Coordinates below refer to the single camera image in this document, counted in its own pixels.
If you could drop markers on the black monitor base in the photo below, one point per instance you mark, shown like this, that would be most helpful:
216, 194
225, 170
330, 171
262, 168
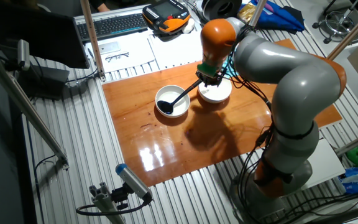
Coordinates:
48, 81

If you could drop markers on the black rimmed eyeglasses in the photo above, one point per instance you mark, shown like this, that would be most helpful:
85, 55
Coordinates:
112, 58

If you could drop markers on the silver smartphone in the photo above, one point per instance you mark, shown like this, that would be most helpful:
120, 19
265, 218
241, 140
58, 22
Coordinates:
109, 47

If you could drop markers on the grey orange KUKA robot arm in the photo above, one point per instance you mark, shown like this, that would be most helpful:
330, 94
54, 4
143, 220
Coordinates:
297, 84

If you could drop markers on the chrome stool base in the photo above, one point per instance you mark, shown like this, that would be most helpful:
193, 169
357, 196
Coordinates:
337, 26

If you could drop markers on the black ladle with red accents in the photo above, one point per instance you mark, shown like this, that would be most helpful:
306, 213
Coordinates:
179, 96

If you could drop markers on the black round spool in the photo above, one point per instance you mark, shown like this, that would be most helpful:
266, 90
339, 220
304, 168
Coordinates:
222, 9

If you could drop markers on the green printed camera mount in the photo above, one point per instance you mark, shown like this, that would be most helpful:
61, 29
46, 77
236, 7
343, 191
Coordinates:
207, 69

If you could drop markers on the blue fabric bag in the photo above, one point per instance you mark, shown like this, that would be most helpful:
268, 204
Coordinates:
278, 18

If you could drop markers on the white printed paper sheet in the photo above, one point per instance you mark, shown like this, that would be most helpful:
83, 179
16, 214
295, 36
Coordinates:
172, 49
135, 60

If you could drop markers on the aluminium profile camera bracket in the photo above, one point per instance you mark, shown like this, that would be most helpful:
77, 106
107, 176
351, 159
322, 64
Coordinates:
102, 202

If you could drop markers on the yellow snack packet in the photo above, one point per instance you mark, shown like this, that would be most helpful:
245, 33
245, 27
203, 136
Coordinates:
245, 12

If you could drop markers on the grey diagonal camera pole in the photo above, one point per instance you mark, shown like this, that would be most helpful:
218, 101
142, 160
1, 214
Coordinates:
26, 109

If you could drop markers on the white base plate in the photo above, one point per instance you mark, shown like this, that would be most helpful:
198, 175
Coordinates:
325, 165

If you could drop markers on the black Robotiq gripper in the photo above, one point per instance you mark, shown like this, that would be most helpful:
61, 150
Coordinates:
210, 78

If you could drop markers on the glossy wooden board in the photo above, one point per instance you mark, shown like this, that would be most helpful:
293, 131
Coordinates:
166, 146

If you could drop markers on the black computer keyboard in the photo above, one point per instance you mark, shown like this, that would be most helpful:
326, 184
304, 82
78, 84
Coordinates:
113, 26

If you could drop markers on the orange black teach pendant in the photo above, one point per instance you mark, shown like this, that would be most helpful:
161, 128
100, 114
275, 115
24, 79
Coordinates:
166, 15

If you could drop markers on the white ceramic bowl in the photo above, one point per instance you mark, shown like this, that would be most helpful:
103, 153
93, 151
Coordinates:
216, 95
166, 93

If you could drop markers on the blue tissue packet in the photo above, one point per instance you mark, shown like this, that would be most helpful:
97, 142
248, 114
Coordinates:
354, 180

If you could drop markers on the silver blue-ended depth camera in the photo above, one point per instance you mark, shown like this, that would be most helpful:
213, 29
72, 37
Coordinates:
132, 180

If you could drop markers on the black computer monitor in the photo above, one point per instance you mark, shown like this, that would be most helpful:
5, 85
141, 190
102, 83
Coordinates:
36, 34

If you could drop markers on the bystander forearm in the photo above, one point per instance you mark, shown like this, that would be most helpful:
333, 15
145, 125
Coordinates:
102, 7

